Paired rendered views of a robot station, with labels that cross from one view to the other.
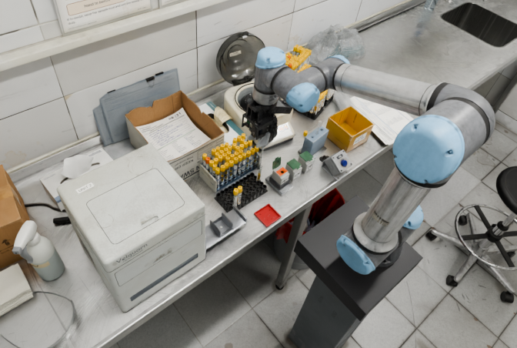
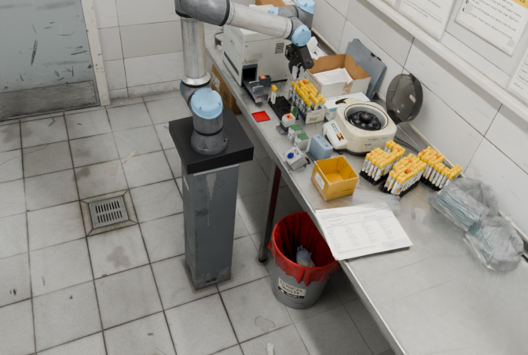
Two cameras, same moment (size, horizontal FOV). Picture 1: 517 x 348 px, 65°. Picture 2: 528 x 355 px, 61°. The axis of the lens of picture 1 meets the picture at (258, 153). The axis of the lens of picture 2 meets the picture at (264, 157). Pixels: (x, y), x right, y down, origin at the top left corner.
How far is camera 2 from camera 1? 2.14 m
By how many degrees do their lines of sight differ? 70
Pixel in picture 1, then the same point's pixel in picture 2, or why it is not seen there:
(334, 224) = (233, 126)
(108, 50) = (368, 12)
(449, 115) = not seen: outside the picture
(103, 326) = (219, 54)
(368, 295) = (177, 126)
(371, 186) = not seen: outside the picture
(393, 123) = (346, 232)
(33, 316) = not seen: hidden behind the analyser
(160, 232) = not seen: hidden behind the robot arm
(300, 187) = (280, 139)
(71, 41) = not seen: outside the picture
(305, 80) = (281, 9)
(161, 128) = (343, 78)
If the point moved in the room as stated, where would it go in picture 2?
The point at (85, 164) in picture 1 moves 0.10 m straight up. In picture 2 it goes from (313, 46) to (316, 30)
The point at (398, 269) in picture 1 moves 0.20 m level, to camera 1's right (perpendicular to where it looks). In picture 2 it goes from (186, 147) to (159, 177)
